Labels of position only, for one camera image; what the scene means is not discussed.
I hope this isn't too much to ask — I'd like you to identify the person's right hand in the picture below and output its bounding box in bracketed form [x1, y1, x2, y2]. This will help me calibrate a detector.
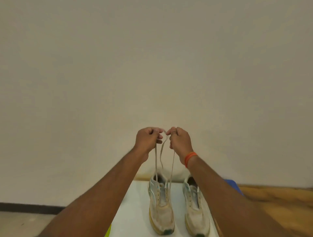
[166, 127, 194, 165]

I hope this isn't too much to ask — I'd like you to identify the person's left hand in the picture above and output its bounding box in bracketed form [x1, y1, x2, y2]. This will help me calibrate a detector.
[134, 127, 164, 163]

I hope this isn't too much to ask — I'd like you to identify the white lace of sneaker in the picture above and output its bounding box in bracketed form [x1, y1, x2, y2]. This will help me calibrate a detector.
[154, 129, 176, 196]

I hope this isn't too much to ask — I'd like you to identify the worn white sneaker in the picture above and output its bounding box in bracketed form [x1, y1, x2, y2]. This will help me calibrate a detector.
[183, 175, 211, 237]
[148, 172, 175, 236]

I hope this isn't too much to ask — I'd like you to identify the person's right forearm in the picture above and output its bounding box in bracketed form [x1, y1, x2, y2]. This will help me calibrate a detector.
[187, 156, 294, 237]

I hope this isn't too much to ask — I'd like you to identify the person's left forearm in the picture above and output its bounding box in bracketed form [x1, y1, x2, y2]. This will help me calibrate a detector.
[39, 149, 147, 237]

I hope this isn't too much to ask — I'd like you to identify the orange thread wristband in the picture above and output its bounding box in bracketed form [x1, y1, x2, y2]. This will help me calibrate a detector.
[184, 151, 198, 168]

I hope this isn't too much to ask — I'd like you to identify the blue plastic container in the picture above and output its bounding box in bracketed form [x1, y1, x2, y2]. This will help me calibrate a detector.
[224, 179, 245, 196]

